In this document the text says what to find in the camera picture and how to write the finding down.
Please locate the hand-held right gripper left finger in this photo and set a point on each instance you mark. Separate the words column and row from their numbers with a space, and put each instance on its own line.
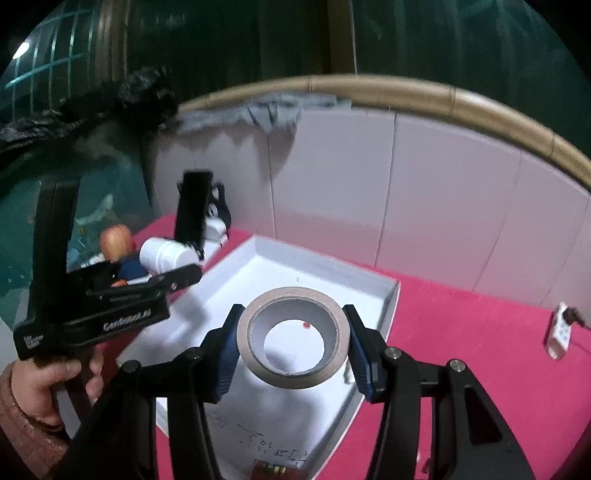
column 225, row 357

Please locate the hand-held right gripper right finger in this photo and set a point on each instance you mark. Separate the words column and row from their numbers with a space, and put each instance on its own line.
column 364, row 364

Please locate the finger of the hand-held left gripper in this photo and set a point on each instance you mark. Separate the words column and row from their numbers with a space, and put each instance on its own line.
column 182, row 274
column 137, row 269

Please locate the white plastic bottle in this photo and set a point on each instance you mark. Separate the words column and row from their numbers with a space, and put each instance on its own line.
column 161, row 254

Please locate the brown tape roll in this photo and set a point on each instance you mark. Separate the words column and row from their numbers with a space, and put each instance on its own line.
column 300, row 297

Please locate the white cardboard box tray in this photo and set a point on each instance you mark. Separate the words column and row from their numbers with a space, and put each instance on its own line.
column 277, row 263

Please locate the person's left hand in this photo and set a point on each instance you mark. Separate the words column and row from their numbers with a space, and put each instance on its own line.
column 39, row 392

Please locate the red apple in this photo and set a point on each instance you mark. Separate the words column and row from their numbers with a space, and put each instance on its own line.
column 117, row 240

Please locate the black smartphone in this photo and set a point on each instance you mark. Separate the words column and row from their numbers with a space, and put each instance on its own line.
column 191, row 207

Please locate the black cat phone stand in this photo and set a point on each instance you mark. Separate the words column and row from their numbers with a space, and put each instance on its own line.
column 220, row 217

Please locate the red tablecloth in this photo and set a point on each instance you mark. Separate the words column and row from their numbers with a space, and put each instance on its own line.
column 461, row 369

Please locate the red flat box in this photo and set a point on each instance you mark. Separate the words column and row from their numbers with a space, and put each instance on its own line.
column 270, row 470

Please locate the black plastic bag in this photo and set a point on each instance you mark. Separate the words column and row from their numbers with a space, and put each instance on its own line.
column 115, row 106

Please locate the grey cloth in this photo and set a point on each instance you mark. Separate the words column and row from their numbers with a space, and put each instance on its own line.
column 272, row 113

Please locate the white panelled board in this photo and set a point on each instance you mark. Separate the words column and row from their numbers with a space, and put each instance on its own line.
column 438, row 194

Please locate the white power strip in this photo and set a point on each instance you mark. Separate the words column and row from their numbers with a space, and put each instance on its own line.
column 559, row 337

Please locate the black plug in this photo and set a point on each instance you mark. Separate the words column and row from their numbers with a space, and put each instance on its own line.
column 575, row 316

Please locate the bamboo rail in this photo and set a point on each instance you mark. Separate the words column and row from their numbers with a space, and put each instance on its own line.
column 461, row 104

